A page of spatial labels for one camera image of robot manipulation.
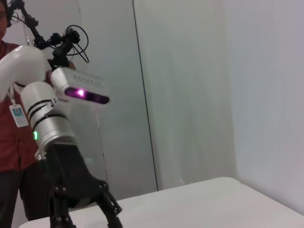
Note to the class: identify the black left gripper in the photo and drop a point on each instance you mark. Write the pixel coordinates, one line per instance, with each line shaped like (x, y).
(69, 171)

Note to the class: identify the person in red shirt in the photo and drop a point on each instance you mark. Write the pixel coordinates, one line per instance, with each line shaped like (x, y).
(14, 147)

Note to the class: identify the white id badge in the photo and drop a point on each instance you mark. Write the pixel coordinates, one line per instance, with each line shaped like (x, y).
(19, 116)

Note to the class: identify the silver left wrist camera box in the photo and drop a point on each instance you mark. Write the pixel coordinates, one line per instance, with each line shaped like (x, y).
(78, 83)

